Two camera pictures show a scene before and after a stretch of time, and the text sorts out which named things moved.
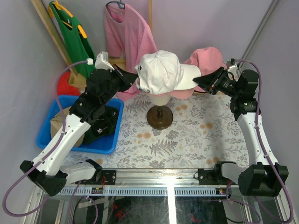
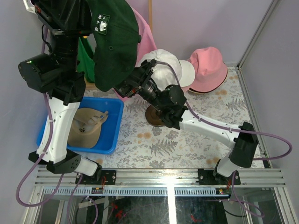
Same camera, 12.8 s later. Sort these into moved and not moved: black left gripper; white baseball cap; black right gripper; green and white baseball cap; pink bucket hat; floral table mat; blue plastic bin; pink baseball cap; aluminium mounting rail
Moved: green and white baseball cap; pink baseball cap; black left gripper; black right gripper
Not moved: floral table mat; white baseball cap; blue plastic bin; aluminium mounting rail; pink bucket hat
